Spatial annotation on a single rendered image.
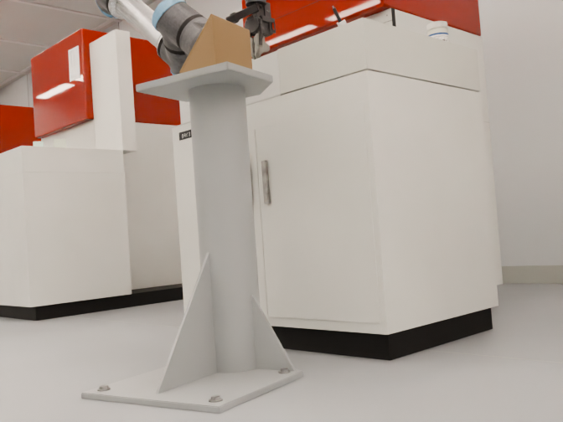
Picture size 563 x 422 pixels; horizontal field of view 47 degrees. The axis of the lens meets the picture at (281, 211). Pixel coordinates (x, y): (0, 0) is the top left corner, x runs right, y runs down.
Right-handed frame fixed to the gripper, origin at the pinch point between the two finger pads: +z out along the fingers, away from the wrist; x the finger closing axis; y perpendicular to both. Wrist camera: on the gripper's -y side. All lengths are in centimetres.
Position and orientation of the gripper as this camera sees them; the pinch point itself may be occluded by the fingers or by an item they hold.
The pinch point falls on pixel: (255, 58)
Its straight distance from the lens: 224.9
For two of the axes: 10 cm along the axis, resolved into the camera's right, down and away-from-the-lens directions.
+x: -6.9, 0.8, 7.2
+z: 0.7, 10.0, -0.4
